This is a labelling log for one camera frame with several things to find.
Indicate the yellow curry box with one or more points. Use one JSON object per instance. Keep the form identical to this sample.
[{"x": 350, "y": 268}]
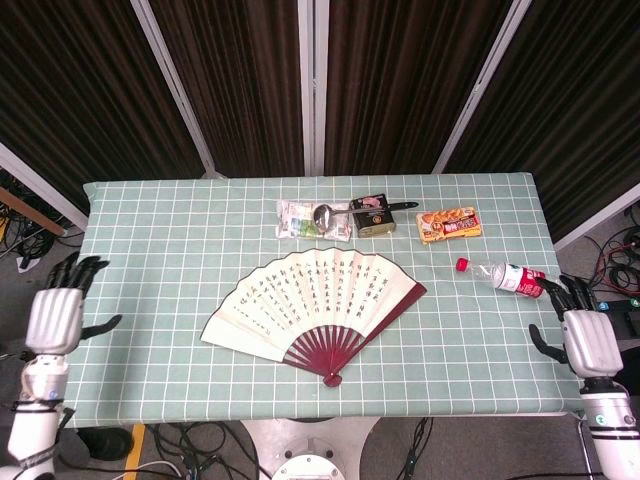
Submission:
[{"x": 450, "y": 225}]

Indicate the black shoe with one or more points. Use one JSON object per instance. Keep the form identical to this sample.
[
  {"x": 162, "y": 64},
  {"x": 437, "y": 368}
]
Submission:
[{"x": 107, "y": 445}]

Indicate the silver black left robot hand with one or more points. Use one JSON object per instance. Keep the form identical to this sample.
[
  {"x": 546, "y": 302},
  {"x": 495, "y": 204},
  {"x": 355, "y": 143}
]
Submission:
[{"x": 52, "y": 322}]

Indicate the dark partition panel, white frame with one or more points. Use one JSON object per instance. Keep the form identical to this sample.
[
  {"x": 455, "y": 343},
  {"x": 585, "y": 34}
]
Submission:
[
  {"x": 400, "y": 75},
  {"x": 565, "y": 100},
  {"x": 75, "y": 75},
  {"x": 235, "y": 75}
]

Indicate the clear plastic bottle, red cap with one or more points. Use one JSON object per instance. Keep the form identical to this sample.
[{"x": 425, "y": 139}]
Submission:
[{"x": 510, "y": 277}]

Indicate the yellow floor tape strip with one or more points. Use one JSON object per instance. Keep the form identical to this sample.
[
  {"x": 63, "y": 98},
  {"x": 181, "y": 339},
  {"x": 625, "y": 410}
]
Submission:
[{"x": 134, "y": 450}]

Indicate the brown wooden plank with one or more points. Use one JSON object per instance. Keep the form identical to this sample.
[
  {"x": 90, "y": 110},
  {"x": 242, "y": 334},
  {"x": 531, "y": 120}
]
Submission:
[{"x": 30, "y": 210}]

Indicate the dark green box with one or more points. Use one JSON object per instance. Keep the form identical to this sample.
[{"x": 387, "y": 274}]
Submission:
[{"x": 377, "y": 222}]

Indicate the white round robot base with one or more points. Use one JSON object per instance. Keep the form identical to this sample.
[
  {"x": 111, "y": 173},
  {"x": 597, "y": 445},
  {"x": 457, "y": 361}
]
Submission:
[{"x": 305, "y": 450}]

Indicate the paper folding fan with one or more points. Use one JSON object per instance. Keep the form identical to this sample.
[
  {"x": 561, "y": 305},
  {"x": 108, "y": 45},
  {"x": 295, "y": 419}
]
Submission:
[{"x": 310, "y": 295}]

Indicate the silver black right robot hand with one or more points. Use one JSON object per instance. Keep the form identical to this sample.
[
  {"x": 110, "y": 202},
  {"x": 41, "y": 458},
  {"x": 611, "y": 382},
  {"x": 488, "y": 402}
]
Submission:
[{"x": 592, "y": 345}]

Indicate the green checked tablecloth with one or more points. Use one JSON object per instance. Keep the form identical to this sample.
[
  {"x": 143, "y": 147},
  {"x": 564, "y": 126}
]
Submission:
[{"x": 175, "y": 250}]

